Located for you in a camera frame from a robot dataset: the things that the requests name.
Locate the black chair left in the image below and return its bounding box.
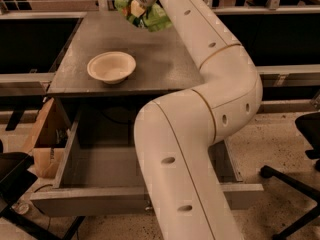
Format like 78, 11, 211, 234
0, 152, 84, 240

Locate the brown cardboard box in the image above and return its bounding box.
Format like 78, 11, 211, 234
22, 98, 68, 179

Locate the black office chair right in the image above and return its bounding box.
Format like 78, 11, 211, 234
259, 112, 320, 240

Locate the grey cabinet counter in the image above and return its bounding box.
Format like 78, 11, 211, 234
46, 9, 206, 128

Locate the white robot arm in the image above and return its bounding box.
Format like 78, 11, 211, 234
134, 0, 262, 240

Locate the grey open top drawer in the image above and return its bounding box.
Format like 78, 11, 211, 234
31, 96, 263, 217

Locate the metal railing frame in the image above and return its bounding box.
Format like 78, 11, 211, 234
1, 6, 319, 88

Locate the white paper bowl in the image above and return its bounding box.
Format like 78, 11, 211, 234
87, 51, 136, 84

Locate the green rice chip bag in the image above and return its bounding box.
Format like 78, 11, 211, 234
114, 0, 173, 32

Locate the silver drawer knob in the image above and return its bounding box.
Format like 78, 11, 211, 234
144, 201, 154, 213

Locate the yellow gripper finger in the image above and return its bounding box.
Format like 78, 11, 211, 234
131, 0, 146, 18

